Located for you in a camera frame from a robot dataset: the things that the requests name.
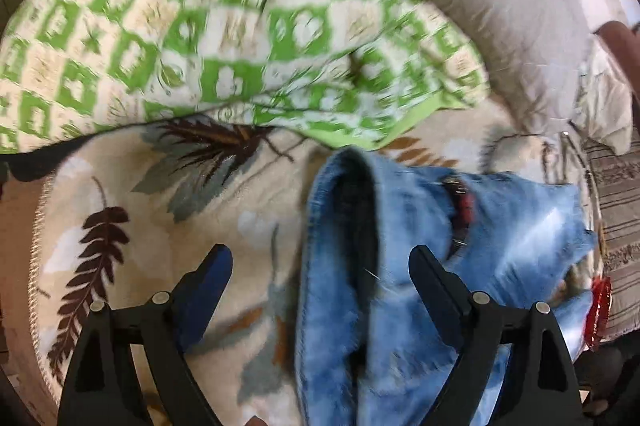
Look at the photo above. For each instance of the cream floral pillow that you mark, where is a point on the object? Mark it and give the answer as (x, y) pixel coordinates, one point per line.
(603, 110)

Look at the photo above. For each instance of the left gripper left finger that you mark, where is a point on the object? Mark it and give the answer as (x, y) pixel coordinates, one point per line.
(102, 387)

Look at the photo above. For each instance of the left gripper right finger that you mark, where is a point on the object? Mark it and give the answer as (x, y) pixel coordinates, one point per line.
(539, 386)

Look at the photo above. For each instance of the blue denim jeans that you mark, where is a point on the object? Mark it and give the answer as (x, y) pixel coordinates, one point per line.
(367, 351)

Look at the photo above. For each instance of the green white patterned blanket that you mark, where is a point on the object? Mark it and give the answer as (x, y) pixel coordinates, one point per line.
(345, 72)

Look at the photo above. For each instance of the red glass bowl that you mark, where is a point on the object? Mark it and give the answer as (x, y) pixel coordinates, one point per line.
(597, 317)

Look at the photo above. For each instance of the floral leaf fleece blanket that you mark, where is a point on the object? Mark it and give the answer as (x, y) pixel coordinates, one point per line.
(129, 214)

